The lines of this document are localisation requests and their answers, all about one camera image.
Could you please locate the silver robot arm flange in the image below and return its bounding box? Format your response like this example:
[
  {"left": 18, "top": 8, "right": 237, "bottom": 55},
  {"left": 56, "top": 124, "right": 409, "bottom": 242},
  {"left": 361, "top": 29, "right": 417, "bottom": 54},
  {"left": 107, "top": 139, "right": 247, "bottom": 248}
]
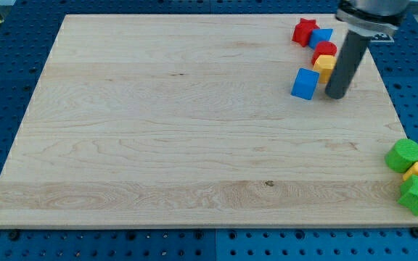
[{"left": 335, "top": 0, "right": 409, "bottom": 37}]

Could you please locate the light wooden board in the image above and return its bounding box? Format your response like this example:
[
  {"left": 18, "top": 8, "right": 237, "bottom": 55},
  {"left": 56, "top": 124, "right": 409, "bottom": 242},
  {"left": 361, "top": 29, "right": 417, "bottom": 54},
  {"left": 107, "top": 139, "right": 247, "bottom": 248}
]
[{"left": 0, "top": 14, "right": 418, "bottom": 229}]

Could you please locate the yellow hexagon block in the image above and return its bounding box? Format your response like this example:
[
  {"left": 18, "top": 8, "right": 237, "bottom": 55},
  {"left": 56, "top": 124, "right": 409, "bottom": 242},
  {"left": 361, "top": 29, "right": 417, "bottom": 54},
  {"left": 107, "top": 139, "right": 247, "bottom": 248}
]
[{"left": 313, "top": 55, "right": 337, "bottom": 83}]

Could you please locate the blue triangular block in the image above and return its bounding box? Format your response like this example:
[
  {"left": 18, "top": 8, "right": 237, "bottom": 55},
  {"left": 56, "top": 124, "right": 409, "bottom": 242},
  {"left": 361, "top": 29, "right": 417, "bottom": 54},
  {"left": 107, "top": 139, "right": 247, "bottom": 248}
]
[{"left": 308, "top": 28, "right": 333, "bottom": 49}]

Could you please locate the red star block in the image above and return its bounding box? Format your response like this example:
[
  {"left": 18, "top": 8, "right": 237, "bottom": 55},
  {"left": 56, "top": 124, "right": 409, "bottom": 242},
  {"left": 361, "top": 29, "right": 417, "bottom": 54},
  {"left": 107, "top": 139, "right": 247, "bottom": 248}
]
[{"left": 292, "top": 17, "right": 319, "bottom": 47}]

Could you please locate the green cylinder block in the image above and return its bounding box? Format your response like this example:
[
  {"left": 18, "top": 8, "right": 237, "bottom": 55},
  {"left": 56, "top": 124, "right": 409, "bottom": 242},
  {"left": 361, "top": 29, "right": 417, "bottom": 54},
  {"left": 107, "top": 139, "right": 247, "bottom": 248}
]
[{"left": 385, "top": 138, "right": 418, "bottom": 173}]

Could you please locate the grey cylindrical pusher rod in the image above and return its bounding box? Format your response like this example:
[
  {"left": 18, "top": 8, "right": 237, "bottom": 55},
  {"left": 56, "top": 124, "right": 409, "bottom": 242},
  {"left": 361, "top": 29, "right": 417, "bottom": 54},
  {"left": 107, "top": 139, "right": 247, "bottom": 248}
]
[{"left": 325, "top": 30, "right": 371, "bottom": 99}]

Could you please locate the black white fiducial marker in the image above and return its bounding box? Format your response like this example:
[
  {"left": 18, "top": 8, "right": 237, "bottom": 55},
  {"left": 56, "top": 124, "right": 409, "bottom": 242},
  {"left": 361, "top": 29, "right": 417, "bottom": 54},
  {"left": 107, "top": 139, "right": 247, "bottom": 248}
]
[{"left": 371, "top": 33, "right": 394, "bottom": 44}]

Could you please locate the red cylinder block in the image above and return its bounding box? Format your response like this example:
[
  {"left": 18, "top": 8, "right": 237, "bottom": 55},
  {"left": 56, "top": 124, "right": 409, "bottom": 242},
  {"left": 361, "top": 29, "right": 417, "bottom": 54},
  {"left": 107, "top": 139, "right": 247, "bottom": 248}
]
[{"left": 311, "top": 41, "right": 337, "bottom": 65}]

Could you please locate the blue cube block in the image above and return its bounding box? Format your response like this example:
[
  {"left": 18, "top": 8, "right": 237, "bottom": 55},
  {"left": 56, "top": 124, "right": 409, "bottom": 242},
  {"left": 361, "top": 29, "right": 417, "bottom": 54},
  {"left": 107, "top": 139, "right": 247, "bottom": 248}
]
[{"left": 291, "top": 68, "right": 319, "bottom": 100}]

